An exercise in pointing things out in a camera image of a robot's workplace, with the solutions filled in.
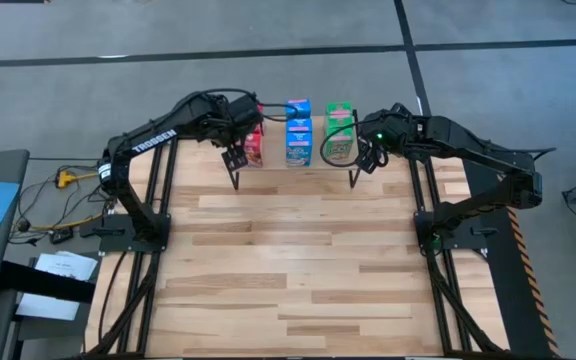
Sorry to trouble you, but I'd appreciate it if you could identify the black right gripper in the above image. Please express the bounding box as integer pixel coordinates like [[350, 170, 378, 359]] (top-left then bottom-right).
[[354, 102, 418, 175]]

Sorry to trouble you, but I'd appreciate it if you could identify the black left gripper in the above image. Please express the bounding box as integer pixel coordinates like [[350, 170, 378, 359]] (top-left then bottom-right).
[[220, 93, 265, 174]]

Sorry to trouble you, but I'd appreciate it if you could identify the green Apple Jacks cereal box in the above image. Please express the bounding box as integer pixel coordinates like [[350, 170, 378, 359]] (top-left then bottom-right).
[[324, 115, 355, 132], [323, 128, 356, 163], [325, 101, 354, 119]]

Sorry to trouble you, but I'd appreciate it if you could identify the blue Rice Krispies cereal box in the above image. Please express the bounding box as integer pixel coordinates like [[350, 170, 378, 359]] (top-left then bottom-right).
[[285, 98, 313, 120], [285, 117, 314, 135], [285, 131, 315, 168]]

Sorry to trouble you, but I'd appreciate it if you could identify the yellow power plug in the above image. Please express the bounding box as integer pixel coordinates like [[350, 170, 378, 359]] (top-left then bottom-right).
[[56, 169, 77, 190]]

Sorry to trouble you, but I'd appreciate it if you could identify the black power adapter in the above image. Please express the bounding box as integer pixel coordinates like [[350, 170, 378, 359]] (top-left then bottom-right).
[[49, 227, 75, 245]]

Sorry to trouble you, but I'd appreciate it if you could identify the white paper sheet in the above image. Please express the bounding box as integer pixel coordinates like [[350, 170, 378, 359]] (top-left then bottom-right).
[[34, 251, 99, 282], [15, 292, 82, 322]]

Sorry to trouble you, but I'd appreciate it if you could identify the black hazard-striped floor mat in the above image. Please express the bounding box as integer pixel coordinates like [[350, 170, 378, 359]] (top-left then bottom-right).
[[460, 143, 564, 359]]

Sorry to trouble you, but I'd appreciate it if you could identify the wooden shelf black metal frame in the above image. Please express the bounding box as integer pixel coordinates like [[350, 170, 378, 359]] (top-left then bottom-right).
[[225, 109, 365, 191]]

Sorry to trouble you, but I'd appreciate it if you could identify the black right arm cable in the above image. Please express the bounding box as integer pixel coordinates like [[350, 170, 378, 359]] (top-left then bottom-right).
[[319, 119, 369, 169]]

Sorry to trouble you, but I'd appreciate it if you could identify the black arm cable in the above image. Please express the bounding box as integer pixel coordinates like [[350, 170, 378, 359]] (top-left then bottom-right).
[[319, 119, 369, 169], [187, 87, 300, 123]]

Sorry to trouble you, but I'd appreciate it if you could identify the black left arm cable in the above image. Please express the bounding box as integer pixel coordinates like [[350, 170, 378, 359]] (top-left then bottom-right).
[[187, 87, 300, 123]]

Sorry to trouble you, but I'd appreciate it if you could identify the black aluminium table frame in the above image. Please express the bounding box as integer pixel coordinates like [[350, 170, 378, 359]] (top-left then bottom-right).
[[85, 115, 507, 359]]

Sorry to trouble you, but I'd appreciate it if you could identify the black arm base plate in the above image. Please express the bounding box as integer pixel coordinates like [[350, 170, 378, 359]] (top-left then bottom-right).
[[98, 212, 172, 254], [414, 209, 489, 251]]

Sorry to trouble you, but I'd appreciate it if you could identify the yellow power cable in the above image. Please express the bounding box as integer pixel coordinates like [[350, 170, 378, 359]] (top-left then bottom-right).
[[30, 171, 104, 232]]

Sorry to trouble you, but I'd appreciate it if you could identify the black floor cable bundle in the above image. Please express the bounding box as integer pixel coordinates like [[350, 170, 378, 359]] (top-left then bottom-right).
[[7, 155, 129, 247]]

